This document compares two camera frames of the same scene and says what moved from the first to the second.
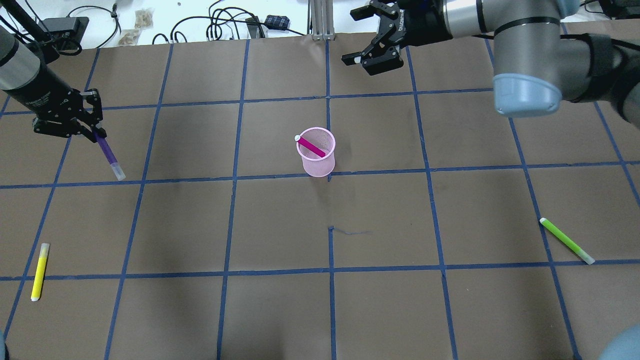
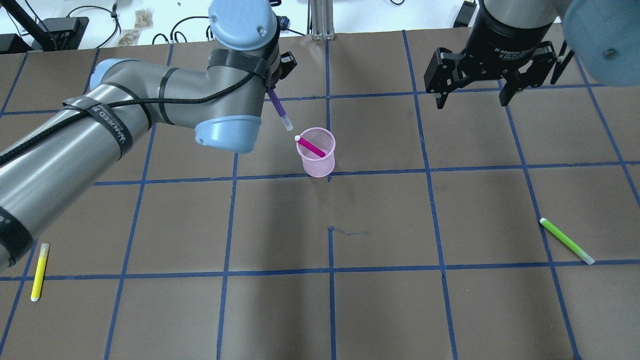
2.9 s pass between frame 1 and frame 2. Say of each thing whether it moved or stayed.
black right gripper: moved
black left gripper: moved
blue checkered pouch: stayed
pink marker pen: stayed
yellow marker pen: stayed
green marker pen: stayed
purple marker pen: moved
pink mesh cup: stayed
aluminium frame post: stayed
